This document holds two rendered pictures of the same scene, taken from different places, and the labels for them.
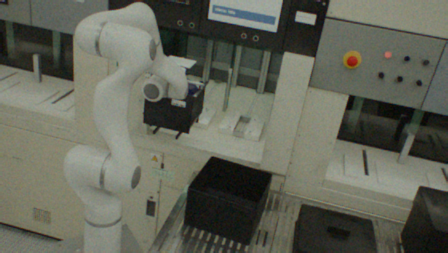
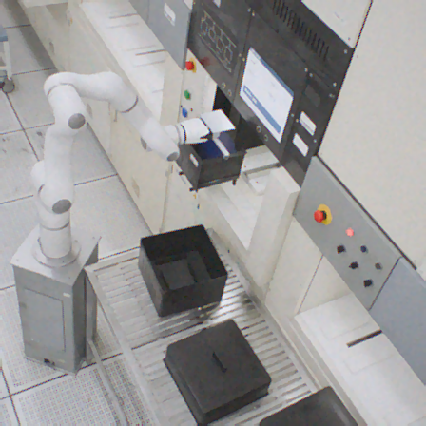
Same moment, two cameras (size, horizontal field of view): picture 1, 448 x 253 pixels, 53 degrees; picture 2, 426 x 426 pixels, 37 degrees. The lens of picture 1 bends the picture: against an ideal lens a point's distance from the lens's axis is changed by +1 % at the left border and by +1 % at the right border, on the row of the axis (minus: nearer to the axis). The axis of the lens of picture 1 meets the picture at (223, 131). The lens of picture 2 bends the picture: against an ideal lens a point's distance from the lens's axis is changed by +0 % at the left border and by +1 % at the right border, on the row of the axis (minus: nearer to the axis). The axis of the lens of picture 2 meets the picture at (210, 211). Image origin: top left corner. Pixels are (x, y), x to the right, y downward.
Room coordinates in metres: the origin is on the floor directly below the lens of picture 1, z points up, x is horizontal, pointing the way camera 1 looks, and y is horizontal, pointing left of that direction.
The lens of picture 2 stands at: (0.40, -1.20, 2.86)
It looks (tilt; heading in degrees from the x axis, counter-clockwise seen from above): 47 degrees down; 44
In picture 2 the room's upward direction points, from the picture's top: 12 degrees clockwise
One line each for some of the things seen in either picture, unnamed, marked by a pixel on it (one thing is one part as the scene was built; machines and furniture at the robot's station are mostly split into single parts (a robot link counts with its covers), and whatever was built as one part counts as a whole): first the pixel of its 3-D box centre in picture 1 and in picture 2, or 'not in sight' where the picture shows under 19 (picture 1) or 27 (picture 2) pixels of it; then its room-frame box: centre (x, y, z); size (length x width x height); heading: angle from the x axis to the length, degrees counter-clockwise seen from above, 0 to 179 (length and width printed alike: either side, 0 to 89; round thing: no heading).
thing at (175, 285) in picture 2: (229, 198); (182, 269); (1.47, -0.07, 0.85); 0.28 x 0.28 x 0.17; 76
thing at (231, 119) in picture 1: (242, 125); not in sight; (2.06, -0.09, 0.89); 0.22 x 0.21 x 0.04; 171
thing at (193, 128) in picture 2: not in sight; (191, 130); (1.69, 0.25, 1.25); 0.11 x 0.10 x 0.07; 171
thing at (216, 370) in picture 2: (335, 240); (218, 367); (1.34, -0.48, 0.83); 0.29 x 0.29 x 0.13; 82
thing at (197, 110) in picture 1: (175, 95); (210, 150); (1.79, 0.23, 1.11); 0.24 x 0.20 x 0.32; 81
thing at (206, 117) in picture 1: (193, 113); (263, 171); (2.10, 0.17, 0.89); 0.22 x 0.21 x 0.04; 171
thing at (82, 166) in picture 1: (94, 182); (50, 192); (1.13, 0.37, 1.07); 0.19 x 0.12 x 0.24; 81
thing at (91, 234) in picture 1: (102, 237); (55, 234); (1.13, 0.34, 0.85); 0.19 x 0.19 x 0.18
